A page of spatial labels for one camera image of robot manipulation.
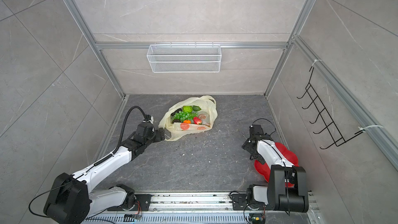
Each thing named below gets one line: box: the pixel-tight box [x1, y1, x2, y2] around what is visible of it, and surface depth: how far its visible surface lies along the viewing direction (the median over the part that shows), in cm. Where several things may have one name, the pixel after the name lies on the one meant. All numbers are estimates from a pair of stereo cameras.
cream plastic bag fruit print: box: [158, 95, 218, 142], surface depth 97 cm
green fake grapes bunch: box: [171, 110, 199, 122], surface depth 103 cm
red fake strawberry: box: [193, 116, 203, 125], surface depth 103 cm
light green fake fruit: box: [181, 105, 194, 114], surface depth 106 cm
